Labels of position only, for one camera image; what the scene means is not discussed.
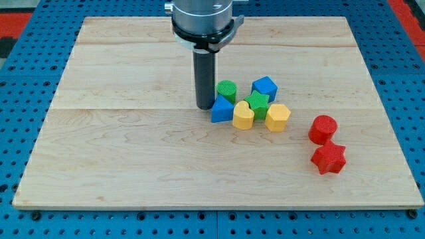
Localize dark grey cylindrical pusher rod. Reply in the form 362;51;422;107
193;52;215;110

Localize blue triangle block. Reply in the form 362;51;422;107
211;94;234;123

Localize yellow heart block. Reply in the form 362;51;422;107
232;101;254;130

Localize green cylinder block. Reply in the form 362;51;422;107
216;80;237;104

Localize blue cube block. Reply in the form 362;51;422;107
251;76;278;102

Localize green star block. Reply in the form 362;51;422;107
244;90;269;120

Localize yellow hexagon block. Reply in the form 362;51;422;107
264;104;291;132

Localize light wooden board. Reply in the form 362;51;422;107
13;17;424;210

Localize red cylinder block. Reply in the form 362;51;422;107
308;115;338;145

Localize red star block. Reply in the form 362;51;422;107
311;140;346;175

